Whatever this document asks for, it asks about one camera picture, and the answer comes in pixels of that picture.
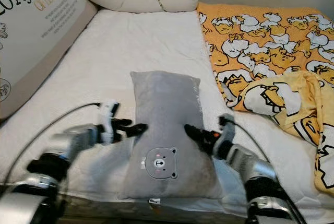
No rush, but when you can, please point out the grey bear face pillow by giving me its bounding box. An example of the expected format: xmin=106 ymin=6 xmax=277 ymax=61
xmin=117 ymin=70 xmax=224 ymax=201

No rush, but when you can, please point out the yellow cartoon egg blanket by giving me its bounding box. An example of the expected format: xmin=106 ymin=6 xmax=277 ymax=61
xmin=197 ymin=2 xmax=334 ymax=198

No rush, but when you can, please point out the white quilted mattress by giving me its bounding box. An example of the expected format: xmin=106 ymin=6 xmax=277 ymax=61
xmin=0 ymin=9 xmax=334 ymax=219

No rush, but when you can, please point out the printed grey headboard cushion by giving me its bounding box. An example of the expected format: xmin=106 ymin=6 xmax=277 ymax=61
xmin=0 ymin=0 xmax=99 ymax=123

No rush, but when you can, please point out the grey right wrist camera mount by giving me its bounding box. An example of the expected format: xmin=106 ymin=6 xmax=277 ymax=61
xmin=218 ymin=113 xmax=235 ymax=159

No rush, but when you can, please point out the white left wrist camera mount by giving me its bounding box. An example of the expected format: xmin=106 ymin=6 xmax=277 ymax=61
xmin=99 ymin=100 xmax=121 ymax=145

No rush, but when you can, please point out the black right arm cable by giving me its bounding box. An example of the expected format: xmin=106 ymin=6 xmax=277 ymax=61
xmin=232 ymin=120 xmax=277 ymax=164

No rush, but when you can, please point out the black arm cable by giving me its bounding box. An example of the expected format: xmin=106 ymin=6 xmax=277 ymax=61
xmin=232 ymin=120 xmax=277 ymax=164
xmin=11 ymin=102 xmax=102 ymax=183

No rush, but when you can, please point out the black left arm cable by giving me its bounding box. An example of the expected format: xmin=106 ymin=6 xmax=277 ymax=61
xmin=11 ymin=102 xmax=102 ymax=183

